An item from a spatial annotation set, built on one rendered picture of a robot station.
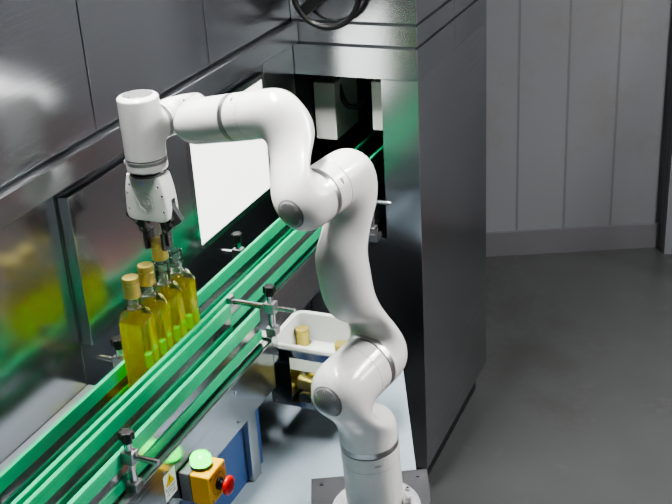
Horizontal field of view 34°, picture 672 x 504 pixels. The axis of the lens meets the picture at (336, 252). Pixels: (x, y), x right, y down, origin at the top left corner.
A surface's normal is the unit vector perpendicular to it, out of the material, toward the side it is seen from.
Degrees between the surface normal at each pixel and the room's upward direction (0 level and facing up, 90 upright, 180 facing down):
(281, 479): 0
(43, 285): 90
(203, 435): 90
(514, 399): 0
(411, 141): 90
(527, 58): 90
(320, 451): 0
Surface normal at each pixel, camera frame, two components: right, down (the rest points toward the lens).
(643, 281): -0.06, -0.90
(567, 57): 0.01, 0.43
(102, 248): 0.92, 0.11
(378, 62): -0.38, 0.41
